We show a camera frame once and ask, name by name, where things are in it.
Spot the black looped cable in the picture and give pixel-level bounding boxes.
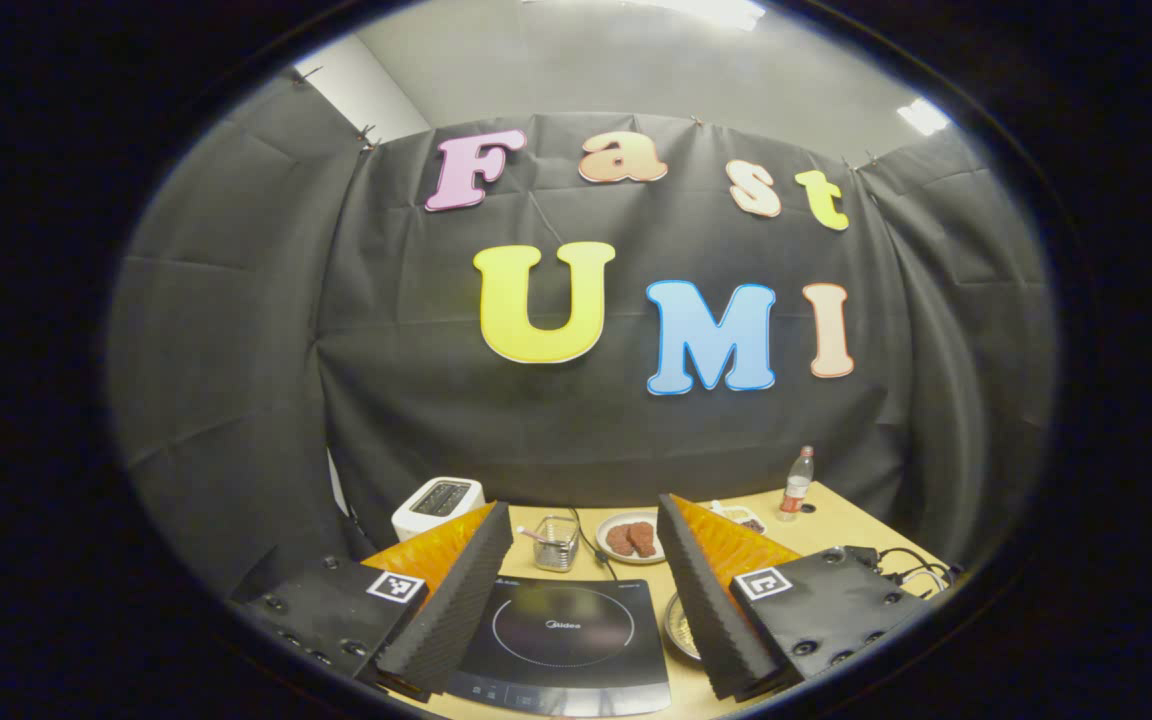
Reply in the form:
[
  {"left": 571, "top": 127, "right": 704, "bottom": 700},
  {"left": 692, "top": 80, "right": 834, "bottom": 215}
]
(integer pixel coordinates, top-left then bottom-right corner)
[{"left": 841, "top": 545, "right": 962, "bottom": 601}]

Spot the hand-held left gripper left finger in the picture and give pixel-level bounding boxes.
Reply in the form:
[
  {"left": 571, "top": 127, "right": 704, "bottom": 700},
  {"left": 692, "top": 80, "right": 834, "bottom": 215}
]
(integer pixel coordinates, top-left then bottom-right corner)
[{"left": 231, "top": 502, "right": 515, "bottom": 701}]

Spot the steel pot with black handles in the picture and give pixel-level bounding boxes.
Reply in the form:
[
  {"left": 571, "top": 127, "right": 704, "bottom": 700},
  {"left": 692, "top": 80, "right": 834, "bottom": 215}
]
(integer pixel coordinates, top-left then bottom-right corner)
[{"left": 663, "top": 590, "right": 703, "bottom": 663}]

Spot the wire mesh basket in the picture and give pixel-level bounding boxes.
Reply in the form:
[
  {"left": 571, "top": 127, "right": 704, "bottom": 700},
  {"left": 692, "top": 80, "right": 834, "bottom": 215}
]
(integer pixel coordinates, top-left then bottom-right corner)
[{"left": 533, "top": 515, "right": 580, "bottom": 573}]

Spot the round white plate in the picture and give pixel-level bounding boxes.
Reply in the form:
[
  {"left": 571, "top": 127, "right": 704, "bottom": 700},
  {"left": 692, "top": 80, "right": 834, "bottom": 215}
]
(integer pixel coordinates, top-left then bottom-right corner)
[{"left": 596, "top": 510, "right": 667, "bottom": 566}]

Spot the white toaster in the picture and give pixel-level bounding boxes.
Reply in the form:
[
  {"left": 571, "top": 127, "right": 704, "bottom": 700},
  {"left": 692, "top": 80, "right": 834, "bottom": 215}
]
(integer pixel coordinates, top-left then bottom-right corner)
[{"left": 391, "top": 477, "right": 485, "bottom": 543}]

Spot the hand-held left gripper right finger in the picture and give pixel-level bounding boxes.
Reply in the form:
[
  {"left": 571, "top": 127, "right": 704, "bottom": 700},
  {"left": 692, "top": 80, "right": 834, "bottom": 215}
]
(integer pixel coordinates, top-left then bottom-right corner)
[{"left": 656, "top": 493, "right": 932, "bottom": 701}]

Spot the black induction cooktop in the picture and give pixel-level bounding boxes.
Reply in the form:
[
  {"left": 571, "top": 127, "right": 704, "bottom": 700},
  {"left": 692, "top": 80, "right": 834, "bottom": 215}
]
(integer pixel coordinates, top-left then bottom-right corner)
[{"left": 446, "top": 575, "right": 672, "bottom": 718}]

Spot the white divided dish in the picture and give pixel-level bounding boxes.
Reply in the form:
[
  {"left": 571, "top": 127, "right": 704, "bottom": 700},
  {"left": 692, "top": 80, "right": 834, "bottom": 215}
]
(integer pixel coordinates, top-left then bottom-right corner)
[{"left": 711, "top": 500, "right": 767, "bottom": 536}]

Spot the clear water bottle red label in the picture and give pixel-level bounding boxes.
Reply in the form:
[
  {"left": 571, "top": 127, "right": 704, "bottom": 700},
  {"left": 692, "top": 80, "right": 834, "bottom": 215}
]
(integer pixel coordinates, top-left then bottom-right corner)
[{"left": 778, "top": 445, "right": 817, "bottom": 523}]

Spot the black power cable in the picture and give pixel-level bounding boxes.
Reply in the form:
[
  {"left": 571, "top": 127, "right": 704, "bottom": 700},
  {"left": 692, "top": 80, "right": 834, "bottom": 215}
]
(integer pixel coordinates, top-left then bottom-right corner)
[{"left": 566, "top": 505, "right": 617, "bottom": 581}]

